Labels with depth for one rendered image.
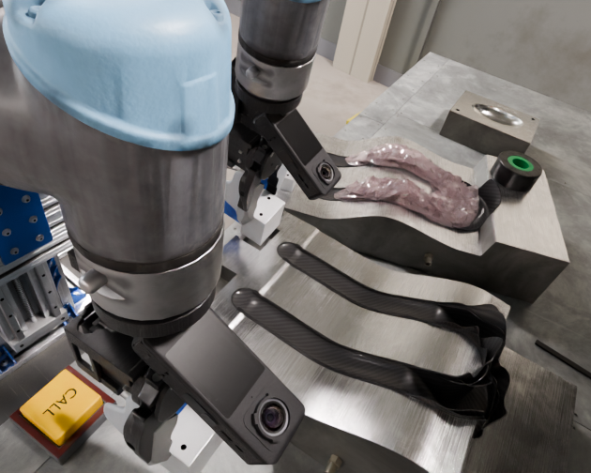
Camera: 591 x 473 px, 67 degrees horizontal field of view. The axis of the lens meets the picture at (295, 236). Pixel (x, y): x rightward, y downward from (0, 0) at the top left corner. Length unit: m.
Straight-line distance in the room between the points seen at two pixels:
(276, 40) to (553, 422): 0.55
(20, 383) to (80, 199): 1.19
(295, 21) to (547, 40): 2.63
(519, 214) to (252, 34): 0.58
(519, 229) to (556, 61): 2.23
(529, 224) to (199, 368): 0.67
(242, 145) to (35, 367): 1.00
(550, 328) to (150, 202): 0.76
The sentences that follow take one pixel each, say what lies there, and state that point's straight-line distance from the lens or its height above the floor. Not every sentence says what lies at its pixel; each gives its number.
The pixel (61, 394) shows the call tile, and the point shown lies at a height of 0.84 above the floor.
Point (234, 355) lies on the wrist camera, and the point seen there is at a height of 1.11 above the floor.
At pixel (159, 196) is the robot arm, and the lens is 0.18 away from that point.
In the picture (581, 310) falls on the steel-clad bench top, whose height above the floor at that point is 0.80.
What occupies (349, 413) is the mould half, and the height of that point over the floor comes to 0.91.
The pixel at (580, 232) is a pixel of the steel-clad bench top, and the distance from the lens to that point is 1.11.
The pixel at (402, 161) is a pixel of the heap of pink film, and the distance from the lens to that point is 0.85.
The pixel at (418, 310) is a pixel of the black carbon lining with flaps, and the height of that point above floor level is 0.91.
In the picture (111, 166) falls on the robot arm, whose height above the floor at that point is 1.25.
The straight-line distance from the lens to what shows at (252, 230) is 0.62.
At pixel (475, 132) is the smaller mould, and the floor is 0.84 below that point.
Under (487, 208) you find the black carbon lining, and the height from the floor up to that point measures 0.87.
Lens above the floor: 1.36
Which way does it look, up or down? 45 degrees down
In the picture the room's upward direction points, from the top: 13 degrees clockwise
